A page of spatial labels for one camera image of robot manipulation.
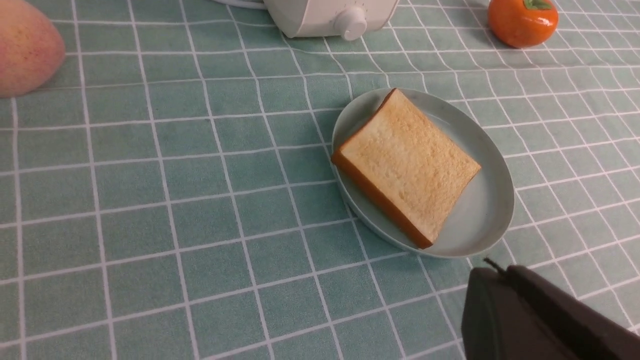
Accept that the orange persimmon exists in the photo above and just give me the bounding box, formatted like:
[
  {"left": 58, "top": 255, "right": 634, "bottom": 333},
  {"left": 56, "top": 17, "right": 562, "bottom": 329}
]
[{"left": 487, "top": 0, "right": 559, "bottom": 49}]

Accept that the green checkered tablecloth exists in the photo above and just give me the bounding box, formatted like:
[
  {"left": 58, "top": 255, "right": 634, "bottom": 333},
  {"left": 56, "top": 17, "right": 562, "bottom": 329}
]
[{"left": 0, "top": 0, "right": 640, "bottom": 360}]

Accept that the white two-slot toaster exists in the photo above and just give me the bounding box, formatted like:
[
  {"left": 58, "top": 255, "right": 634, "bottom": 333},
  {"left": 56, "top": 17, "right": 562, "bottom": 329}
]
[{"left": 263, "top": 0, "right": 399, "bottom": 41}]

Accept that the toast slice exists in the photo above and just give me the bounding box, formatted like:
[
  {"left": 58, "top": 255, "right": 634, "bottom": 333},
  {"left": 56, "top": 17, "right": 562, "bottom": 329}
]
[{"left": 331, "top": 88, "right": 482, "bottom": 249}]

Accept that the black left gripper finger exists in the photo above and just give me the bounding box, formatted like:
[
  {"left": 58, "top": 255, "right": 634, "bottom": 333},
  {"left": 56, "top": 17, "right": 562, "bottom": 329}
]
[{"left": 461, "top": 258, "right": 640, "bottom": 360}]

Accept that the light green round plate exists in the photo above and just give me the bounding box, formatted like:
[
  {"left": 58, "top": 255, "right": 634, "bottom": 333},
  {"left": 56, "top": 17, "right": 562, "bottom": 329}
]
[{"left": 332, "top": 88, "right": 515, "bottom": 258}]

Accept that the pink yellow peach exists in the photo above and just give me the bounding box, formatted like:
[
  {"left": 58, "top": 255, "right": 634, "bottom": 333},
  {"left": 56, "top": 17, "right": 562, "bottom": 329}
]
[{"left": 0, "top": 0, "right": 66, "bottom": 99}]

